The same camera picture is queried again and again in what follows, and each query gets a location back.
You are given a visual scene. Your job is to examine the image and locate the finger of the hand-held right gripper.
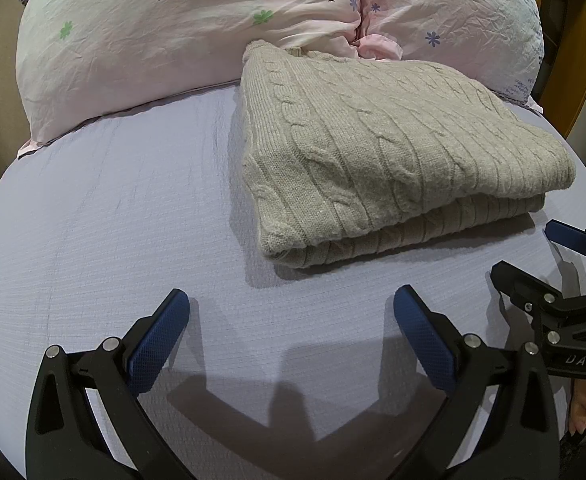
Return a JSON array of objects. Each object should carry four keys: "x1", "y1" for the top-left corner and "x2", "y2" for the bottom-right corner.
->
[
  {"x1": 490, "y1": 260, "x2": 586, "y2": 333},
  {"x1": 544, "y1": 219, "x2": 586, "y2": 283}
]

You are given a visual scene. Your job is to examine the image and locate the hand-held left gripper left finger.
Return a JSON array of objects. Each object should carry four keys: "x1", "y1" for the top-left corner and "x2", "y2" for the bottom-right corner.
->
[{"x1": 25, "y1": 288, "x2": 192, "y2": 480}]

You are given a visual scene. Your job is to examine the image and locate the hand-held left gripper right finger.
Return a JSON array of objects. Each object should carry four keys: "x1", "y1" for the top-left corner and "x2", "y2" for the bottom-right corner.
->
[{"x1": 393, "y1": 285, "x2": 560, "y2": 480}]

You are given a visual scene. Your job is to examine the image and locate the beige cable-knit sweater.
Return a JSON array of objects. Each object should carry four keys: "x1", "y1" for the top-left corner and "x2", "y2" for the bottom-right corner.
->
[{"x1": 239, "y1": 39, "x2": 578, "y2": 268}]

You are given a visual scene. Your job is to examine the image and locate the person's right hand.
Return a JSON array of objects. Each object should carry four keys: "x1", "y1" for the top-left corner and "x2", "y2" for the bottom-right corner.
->
[{"x1": 567, "y1": 377, "x2": 586, "y2": 436}]

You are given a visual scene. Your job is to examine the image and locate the lavender bed sheet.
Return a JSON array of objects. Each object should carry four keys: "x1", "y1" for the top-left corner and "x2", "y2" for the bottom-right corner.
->
[{"x1": 0, "y1": 80, "x2": 586, "y2": 480}]

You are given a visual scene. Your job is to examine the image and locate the wooden headboard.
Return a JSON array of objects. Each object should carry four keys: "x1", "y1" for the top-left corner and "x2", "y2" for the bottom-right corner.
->
[{"x1": 529, "y1": 0, "x2": 586, "y2": 142}]

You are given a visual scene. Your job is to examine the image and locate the pink floral pillow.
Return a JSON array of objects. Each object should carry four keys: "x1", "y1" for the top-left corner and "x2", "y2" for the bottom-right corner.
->
[
  {"x1": 15, "y1": 0, "x2": 370, "y2": 147},
  {"x1": 359, "y1": 0, "x2": 546, "y2": 107}
]

